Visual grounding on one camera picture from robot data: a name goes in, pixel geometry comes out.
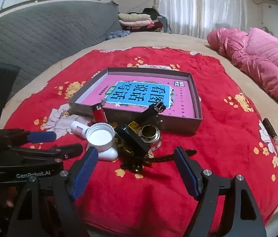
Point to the white earbud case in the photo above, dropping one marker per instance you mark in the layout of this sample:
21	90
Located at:
108	154

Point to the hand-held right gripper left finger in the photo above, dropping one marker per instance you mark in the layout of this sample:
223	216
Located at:
84	175

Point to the round glass jar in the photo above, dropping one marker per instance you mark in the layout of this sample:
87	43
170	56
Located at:
150	134

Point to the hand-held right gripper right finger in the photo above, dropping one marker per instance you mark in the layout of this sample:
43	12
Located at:
187	175

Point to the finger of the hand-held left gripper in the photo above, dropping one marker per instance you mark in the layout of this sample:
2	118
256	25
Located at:
67	150
43	137

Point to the white plastic lid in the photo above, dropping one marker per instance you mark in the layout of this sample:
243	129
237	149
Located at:
99	137

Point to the white pill bottle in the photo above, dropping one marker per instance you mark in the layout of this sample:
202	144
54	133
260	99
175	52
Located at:
78	128

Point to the grey quilted cover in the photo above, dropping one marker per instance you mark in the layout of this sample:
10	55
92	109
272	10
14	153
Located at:
43	34

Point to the stack of folded clothes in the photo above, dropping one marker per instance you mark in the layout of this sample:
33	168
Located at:
136	21

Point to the grey cardboard box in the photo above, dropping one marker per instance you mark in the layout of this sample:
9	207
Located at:
178	126

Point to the black watch with yellow buttons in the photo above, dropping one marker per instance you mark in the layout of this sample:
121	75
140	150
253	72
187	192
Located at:
151	112

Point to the black and gold lighter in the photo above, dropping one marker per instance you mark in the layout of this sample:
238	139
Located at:
131	138

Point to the red floral blanket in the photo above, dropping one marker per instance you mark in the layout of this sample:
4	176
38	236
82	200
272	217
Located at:
227	140

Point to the white curtain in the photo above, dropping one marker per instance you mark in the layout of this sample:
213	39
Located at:
203	5

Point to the pink quilt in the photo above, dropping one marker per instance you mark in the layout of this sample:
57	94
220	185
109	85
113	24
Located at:
264	61

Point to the black blanket label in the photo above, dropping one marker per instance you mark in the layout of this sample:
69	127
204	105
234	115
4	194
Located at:
269	127

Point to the blue patterned cloth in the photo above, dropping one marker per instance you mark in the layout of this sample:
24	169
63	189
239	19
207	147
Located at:
118	35

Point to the black hair clip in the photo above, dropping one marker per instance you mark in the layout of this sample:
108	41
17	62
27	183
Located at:
135	167

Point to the pink book with blue label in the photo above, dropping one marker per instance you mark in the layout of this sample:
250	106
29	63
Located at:
134	93

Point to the beige bed sheet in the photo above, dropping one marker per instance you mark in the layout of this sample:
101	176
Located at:
178	40

